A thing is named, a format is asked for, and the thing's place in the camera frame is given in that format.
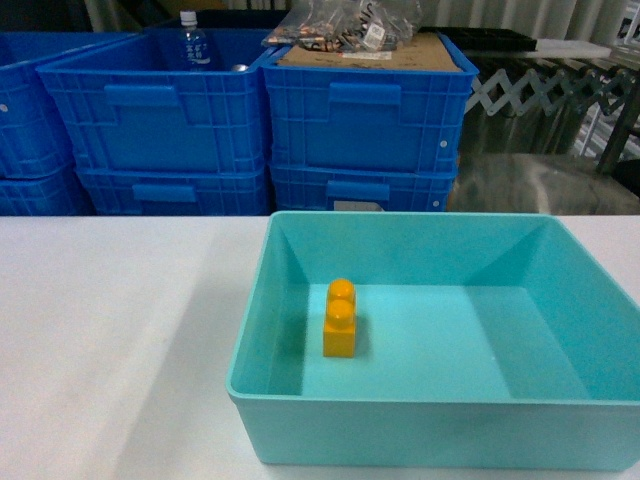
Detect yellow two-stud toy block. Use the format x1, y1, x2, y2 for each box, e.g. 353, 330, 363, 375
323, 278, 357, 358

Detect blue crate lower right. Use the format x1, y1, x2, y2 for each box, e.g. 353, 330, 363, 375
269, 164, 458, 212

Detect blue crate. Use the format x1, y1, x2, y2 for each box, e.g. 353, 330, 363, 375
269, 164, 458, 212
37, 28, 271, 174
263, 33, 478, 175
1, 31, 128, 179
1, 165, 96, 216
76, 168, 271, 216

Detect blue crate upper right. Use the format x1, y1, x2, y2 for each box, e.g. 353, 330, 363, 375
263, 33, 478, 175

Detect blue crate lower middle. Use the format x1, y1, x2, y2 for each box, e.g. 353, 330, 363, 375
76, 168, 271, 216

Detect teal plastic bin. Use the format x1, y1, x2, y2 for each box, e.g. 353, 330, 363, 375
226, 211, 639, 471

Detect clear bag of parts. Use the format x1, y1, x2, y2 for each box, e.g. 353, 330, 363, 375
262, 0, 423, 53

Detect brown cardboard sheet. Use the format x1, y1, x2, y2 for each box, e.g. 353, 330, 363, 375
276, 33, 461, 72

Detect clear plastic water bottle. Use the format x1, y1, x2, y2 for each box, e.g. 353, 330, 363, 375
180, 10, 211, 71

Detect blue crate upper middle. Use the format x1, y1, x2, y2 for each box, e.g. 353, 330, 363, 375
37, 28, 271, 174

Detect black tray on conveyor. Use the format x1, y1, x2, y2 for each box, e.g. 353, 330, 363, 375
419, 27, 537, 52

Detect expandable roller conveyor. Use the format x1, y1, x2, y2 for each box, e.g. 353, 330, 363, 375
459, 55, 639, 160

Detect blue crate lower left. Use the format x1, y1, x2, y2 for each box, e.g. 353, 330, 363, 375
1, 165, 96, 216

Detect blue crate upper left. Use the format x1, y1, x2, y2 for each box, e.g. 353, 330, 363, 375
1, 31, 128, 179

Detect white foam board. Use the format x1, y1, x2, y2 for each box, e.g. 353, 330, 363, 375
525, 39, 612, 59

